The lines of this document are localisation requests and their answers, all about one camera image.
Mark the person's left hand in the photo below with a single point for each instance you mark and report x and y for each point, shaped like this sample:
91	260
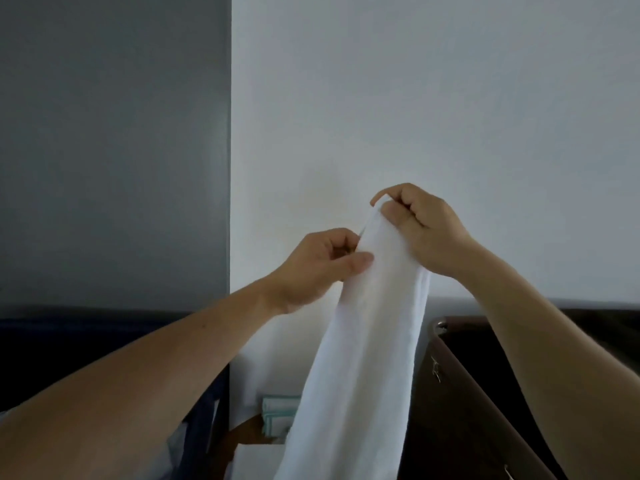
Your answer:
315	269

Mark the person's right hand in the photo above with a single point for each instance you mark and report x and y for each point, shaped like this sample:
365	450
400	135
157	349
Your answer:
435	229

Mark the white towel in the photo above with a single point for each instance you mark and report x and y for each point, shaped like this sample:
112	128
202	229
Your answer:
370	344
255	462

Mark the teal white boxes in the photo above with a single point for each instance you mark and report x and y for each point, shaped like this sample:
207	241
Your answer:
277	414

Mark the brown housekeeping cart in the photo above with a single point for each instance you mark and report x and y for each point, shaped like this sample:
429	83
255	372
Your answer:
450	419

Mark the person's left forearm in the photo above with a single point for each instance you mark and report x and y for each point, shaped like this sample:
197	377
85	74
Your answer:
100	394

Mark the person's right forearm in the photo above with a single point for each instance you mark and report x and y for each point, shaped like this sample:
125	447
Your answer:
560	369

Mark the grey door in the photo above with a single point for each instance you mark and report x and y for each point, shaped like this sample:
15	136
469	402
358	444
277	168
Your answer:
100	144

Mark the navy laundry hamper white frame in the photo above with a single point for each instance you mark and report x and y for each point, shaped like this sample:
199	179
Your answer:
50	354

